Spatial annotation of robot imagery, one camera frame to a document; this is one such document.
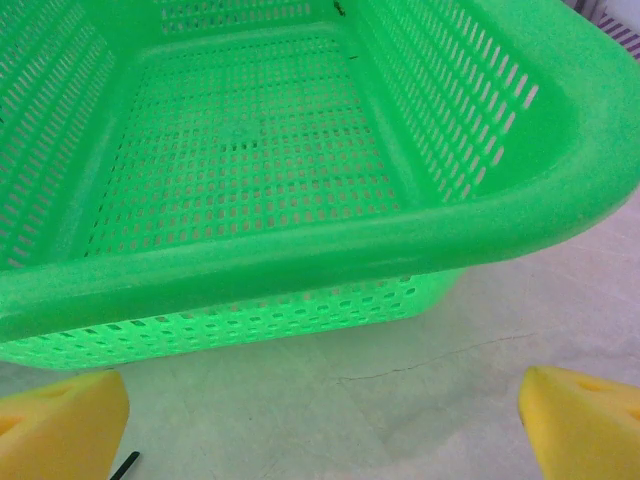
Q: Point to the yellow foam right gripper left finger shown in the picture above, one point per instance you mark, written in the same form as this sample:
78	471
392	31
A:
55	430

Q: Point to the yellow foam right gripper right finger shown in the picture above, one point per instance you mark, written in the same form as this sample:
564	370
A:
585	435

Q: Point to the green plastic basket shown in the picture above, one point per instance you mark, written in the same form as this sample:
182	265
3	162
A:
300	260

